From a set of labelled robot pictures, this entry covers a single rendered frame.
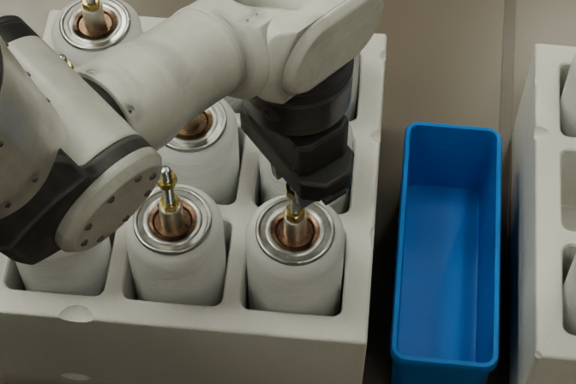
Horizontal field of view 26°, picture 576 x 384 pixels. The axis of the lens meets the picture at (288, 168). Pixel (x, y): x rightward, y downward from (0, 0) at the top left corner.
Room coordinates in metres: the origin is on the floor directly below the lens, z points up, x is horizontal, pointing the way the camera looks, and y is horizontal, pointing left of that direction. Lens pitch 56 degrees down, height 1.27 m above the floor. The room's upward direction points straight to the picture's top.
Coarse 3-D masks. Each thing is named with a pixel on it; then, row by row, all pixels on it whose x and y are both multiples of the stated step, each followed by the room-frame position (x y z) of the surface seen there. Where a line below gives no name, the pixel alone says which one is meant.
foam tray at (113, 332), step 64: (384, 64) 0.87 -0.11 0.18; (256, 192) 0.71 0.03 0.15; (0, 256) 0.62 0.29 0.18; (128, 256) 0.62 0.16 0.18; (0, 320) 0.56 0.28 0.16; (64, 320) 0.55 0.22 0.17; (128, 320) 0.55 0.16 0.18; (192, 320) 0.55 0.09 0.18; (256, 320) 0.55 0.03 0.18; (320, 320) 0.55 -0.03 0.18
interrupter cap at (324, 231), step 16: (272, 208) 0.63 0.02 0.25; (304, 208) 0.63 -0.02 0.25; (320, 208) 0.63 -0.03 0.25; (256, 224) 0.61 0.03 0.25; (272, 224) 0.62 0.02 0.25; (320, 224) 0.62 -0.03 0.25; (272, 240) 0.60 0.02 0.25; (288, 240) 0.60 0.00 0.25; (304, 240) 0.60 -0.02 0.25; (320, 240) 0.60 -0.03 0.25; (272, 256) 0.58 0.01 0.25; (288, 256) 0.58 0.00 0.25; (304, 256) 0.58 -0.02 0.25; (320, 256) 0.58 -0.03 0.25
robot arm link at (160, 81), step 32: (0, 32) 0.46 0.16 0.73; (32, 32) 0.47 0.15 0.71; (160, 32) 0.52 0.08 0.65; (192, 32) 0.52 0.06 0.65; (224, 32) 0.53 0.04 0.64; (32, 64) 0.44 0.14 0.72; (64, 64) 0.45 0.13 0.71; (96, 64) 0.48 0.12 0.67; (128, 64) 0.48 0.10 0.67; (160, 64) 0.49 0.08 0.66; (192, 64) 0.50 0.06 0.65; (224, 64) 0.51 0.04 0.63; (64, 96) 0.42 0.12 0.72; (96, 96) 0.43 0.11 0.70; (128, 96) 0.46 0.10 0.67; (160, 96) 0.46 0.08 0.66; (192, 96) 0.48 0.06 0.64; (224, 96) 0.50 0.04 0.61; (64, 128) 0.40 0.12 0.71; (96, 128) 0.40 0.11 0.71; (128, 128) 0.41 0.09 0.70; (160, 128) 0.45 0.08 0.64
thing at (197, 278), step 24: (216, 216) 0.63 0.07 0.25; (216, 240) 0.60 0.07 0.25; (144, 264) 0.58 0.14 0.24; (168, 264) 0.58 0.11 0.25; (192, 264) 0.58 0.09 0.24; (216, 264) 0.60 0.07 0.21; (144, 288) 0.59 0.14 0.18; (168, 288) 0.57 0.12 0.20; (192, 288) 0.58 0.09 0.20; (216, 288) 0.59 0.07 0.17
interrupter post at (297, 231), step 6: (306, 216) 0.61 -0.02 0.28; (288, 222) 0.60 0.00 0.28; (294, 222) 0.60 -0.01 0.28; (300, 222) 0.60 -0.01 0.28; (306, 222) 0.61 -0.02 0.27; (288, 228) 0.60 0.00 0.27; (294, 228) 0.60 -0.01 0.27; (300, 228) 0.60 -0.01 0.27; (306, 228) 0.61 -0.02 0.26; (288, 234) 0.60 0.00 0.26; (294, 234) 0.60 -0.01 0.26; (300, 234) 0.60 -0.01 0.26; (294, 240) 0.60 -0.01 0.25
